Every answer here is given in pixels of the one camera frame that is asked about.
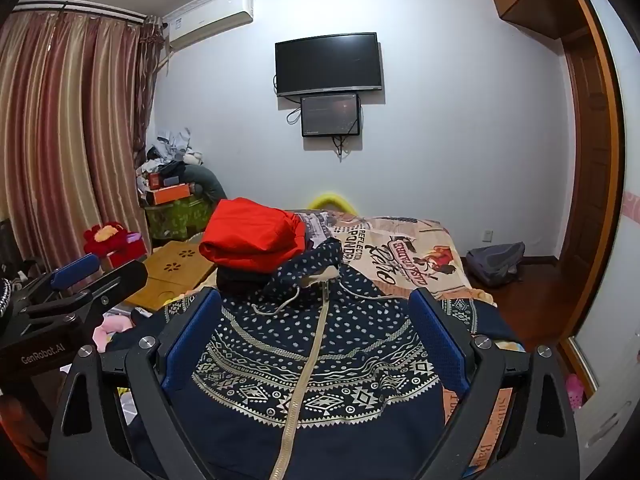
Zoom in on white air conditioner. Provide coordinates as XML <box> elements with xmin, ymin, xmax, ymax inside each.
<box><xmin>162</xmin><ymin>0</ymin><xmax>255</xmax><ymax>52</ymax></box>

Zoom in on pile of clutter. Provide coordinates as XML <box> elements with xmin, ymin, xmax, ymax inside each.
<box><xmin>136</xmin><ymin>127</ymin><xmax>228</xmax><ymax>201</ymax></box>

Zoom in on green patterned table cover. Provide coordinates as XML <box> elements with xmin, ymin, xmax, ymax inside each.
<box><xmin>144</xmin><ymin>196</ymin><xmax>217</xmax><ymax>242</ymax></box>

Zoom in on grey backpack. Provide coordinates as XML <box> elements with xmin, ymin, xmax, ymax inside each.
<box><xmin>466</xmin><ymin>241</ymin><xmax>527</xmax><ymax>288</ymax></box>

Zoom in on dark folded garment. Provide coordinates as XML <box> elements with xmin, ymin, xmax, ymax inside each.
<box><xmin>215</xmin><ymin>265</ymin><xmax>281</xmax><ymax>292</ymax></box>

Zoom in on pink slipper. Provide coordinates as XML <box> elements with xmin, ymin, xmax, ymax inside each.
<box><xmin>565</xmin><ymin>374</ymin><xmax>586</xmax><ymax>411</ymax></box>

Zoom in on printed bed sheet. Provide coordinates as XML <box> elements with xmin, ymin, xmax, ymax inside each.
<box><xmin>287</xmin><ymin>208</ymin><xmax>526</xmax><ymax>480</ymax></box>

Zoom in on black wall television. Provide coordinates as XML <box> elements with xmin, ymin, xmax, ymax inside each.
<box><xmin>274</xmin><ymin>32</ymin><xmax>385</xmax><ymax>98</ymax></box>

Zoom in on wooden lap desk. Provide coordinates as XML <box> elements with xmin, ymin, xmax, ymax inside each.
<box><xmin>124</xmin><ymin>240</ymin><xmax>218</xmax><ymax>312</ymax></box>

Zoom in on red folded garment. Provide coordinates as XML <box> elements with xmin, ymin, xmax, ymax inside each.
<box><xmin>199</xmin><ymin>198</ymin><xmax>307</xmax><ymax>275</ymax></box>

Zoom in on pink cloth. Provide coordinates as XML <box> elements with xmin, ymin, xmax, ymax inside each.
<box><xmin>92</xmin><ymin>310</ymin><xmax>138</xmax><ymax>353</ymax></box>

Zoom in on red plush toy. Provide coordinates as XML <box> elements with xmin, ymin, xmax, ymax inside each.
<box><xmin>82</xmin><ymin>220</ymin><xmax>135</xmax><ymax>257</ymax></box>

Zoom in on navy patterned zip hoodie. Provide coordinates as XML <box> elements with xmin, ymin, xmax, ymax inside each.
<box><xmin>107</xmin><ymin>237</ymin><xmax>523</xmax><ymax>480</ymax></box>

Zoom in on orange box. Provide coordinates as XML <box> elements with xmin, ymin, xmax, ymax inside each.
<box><xmin>145</xmin><ymin>183</ymin><xmax>193</xmax><ymax>206</ymax></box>

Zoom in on small black monitor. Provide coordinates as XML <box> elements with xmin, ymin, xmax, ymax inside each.
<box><xmin>300</xmin><ymin>93</ymin><xmax>362</xmax><ymax>138</ymax></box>

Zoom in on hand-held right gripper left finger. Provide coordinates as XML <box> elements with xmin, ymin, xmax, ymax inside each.
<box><xmin>47</xmin><ymin>287</ymin><xmax>223</xmax><ymax>480</ymax></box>

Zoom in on striped pink curtain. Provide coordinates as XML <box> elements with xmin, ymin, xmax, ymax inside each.
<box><xmin>0</xmin><ymin>7</ymin><xmax>166</xmax><ymax>281</ymax></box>

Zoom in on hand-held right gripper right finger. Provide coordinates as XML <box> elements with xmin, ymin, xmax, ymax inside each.
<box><xmin>407</xmin><ymin>287</ymin><xmax>582</xmax><ymax>480</ymax></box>

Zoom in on yellow curved chair back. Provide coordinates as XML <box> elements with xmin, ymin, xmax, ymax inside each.
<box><xmin>307</xmin><ymin>190</ymin><xmax>358</xmax><ymax>215</ymax></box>

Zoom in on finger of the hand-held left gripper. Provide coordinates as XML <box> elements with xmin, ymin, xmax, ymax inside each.
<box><xmin>27</xmin><ymin>259</ymin><xmax>149</xmax><ymax>332</ymax></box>
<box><xmin>15</xmin><ymin>253</ymin><xmax>102</xmax><ymax>311</ymax></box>

